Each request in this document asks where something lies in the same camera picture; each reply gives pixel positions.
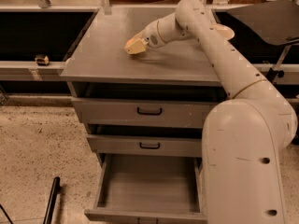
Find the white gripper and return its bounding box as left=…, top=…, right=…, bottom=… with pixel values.
left=124, top=26, right=163, bottom=55

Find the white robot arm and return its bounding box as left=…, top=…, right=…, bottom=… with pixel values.
left=124, top=0, right=298, bottom=224

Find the grey drawer cabinet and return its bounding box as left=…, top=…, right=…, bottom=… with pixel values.
left=59, top=7, right=230, bottom=170

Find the grey top drawer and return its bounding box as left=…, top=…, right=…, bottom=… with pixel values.
left=72, top=98, right=216, bottom=128

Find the grey middle drawer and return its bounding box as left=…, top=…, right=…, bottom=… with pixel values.
left=87, top=134, right=202, bottom=157

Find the grey open bottom drawer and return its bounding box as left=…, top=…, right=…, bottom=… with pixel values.
left=85, top=154, right=207, bottom=224

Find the white ceramic bowl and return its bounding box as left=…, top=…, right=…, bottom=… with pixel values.
left=214, top=23, right=235, bottom=40

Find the small brown block object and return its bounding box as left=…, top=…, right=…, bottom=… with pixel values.
left=35, top=54, right=50, bottom=66

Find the black stand with board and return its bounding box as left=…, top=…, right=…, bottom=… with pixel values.
left=227, top=0, right=299, bottom=81

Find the black metal pole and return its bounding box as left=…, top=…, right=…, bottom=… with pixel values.
left=43, top=176, right=61, bottom=224

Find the black top drawer handle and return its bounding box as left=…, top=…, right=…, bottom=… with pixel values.
left=136, top=106, right=163, bottom=116

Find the black drawer handle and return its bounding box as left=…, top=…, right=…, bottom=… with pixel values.
left=139, top=142, right=161, bottom=149
left=136, top=106, right=163, bottom=116

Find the black middle drawer handle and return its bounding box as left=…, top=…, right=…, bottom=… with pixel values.
left=139, top=142, right=161, bottom=149

